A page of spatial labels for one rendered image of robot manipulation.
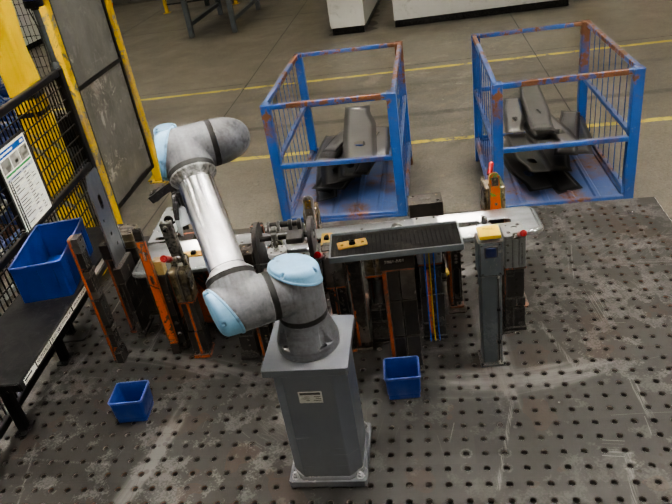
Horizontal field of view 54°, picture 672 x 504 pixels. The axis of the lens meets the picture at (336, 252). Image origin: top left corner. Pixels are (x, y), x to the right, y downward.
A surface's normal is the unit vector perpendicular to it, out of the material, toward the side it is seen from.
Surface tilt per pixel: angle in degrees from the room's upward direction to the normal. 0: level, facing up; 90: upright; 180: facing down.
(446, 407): 0
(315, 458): 90
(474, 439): 0
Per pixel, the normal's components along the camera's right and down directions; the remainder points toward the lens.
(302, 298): 0.37, 0.42
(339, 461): -0.11, 0.47
